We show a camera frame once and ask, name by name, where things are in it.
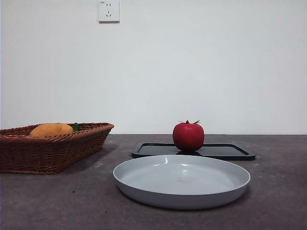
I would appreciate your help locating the white wall power socket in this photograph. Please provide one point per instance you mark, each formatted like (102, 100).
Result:
(109, 12)

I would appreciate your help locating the black rectangular tray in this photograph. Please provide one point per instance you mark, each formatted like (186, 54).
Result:
(227, 151)

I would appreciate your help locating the red tomato with green stem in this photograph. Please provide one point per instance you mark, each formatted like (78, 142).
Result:
(188, 136)

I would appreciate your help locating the grey round plate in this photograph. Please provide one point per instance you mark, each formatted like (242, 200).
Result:
(182, 178)

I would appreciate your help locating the brown wicker basket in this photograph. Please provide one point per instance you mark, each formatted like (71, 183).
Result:
(48, 153)

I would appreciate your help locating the small green vegetable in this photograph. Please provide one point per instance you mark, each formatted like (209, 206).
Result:
(76, 127)

